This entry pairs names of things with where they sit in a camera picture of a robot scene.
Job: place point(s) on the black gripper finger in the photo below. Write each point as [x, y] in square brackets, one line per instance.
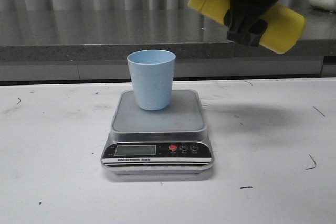
[245, 23]

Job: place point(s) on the yellow squeeze bottle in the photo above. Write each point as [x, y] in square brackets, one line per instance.
[285, 26]

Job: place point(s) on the light blue plastic cup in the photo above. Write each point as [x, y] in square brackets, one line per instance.
[152, 73]

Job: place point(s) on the silver electronic kitchen scale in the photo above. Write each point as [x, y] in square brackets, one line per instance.
[167, 144]

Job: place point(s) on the grey stone counter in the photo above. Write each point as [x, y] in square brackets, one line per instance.
[92, 46]

